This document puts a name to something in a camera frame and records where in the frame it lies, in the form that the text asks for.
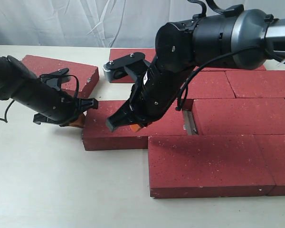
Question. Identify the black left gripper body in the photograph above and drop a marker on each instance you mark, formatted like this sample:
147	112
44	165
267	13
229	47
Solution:
52	106

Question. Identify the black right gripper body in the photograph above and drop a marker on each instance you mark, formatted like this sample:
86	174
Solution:
151	95

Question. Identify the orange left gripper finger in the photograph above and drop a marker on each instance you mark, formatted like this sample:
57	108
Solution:
79	122

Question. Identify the red brick with white chip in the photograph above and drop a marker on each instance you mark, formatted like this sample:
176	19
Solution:
96	136

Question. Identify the red front brick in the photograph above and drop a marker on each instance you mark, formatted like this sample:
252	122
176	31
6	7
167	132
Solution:
254	116

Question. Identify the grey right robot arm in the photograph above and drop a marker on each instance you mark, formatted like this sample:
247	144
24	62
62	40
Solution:
232	38

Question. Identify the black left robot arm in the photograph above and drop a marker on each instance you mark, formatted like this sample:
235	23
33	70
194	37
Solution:
13	74

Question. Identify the red back-left row brick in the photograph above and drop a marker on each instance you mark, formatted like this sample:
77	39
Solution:
117	53

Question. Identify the red front-left base brick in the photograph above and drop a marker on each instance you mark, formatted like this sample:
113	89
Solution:
195	166

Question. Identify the red back-right row brick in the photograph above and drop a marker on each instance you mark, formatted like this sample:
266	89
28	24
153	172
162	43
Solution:
257	84

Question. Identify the red front-right base brick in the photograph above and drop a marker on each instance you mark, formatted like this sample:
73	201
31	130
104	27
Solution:
272	148

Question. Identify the white backdrop curtain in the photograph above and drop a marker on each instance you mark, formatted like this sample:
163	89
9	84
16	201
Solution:
89	23

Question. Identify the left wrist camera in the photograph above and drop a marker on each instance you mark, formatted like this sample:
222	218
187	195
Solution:
56	79

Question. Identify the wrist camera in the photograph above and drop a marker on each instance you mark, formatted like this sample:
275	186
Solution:
56	79
122	67

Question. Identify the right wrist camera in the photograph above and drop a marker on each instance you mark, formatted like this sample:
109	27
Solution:
122	67

